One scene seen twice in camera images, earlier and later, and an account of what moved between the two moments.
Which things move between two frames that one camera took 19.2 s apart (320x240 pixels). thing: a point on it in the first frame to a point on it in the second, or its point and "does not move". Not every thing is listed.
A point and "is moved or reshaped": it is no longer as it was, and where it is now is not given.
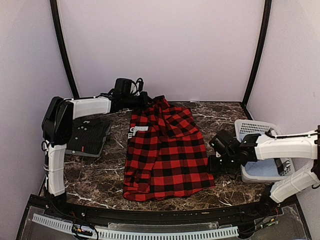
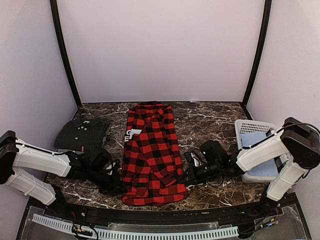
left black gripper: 145,98 to 112,188
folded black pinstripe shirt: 87,136 does not move
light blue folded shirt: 267,167 does not move
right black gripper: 213,168 to 193,179
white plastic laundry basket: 268,171 does not move
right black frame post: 265,26 does not move
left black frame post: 75,93 does not move
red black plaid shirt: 166,157 is moved or reshaped
